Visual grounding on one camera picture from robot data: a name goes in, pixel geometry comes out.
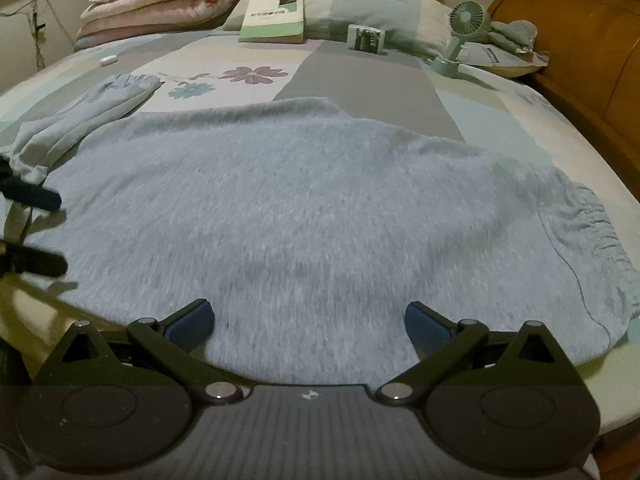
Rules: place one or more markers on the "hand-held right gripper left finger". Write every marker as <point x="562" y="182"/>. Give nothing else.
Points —
<point x="192" y="322"/>

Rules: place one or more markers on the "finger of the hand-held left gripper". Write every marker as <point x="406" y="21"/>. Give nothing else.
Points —
<point x="40" y="262"/>
<point x="35" y="195"/>

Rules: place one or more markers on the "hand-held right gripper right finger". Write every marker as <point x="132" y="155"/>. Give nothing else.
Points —
<point x="425" y="325"/>

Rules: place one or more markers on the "small white object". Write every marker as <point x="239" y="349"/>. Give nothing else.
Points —
<point x="107" y="59"/>

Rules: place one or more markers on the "folded pink quilt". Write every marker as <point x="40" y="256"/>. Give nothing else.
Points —
<point x="160" y="5"/>

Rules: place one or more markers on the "patchwork pillow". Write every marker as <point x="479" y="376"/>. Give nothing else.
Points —
<point x="360" y="5"/>
<point x="505" y="62"/>

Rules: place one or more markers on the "small green and white box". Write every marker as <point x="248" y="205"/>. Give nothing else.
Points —
<point x="366" y="39"/>

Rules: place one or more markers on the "green and white book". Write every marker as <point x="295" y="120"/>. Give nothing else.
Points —
<point x="272" y="15"/>

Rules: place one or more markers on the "grey cloth bundle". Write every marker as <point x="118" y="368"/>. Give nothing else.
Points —
<point x="515" y="35"/>

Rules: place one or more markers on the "small green desk fan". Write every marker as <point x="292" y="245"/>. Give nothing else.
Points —
<point x="467" y="17"/>

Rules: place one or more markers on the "wooden headboard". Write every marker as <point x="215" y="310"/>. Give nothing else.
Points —
<point x="590" y="35"/>

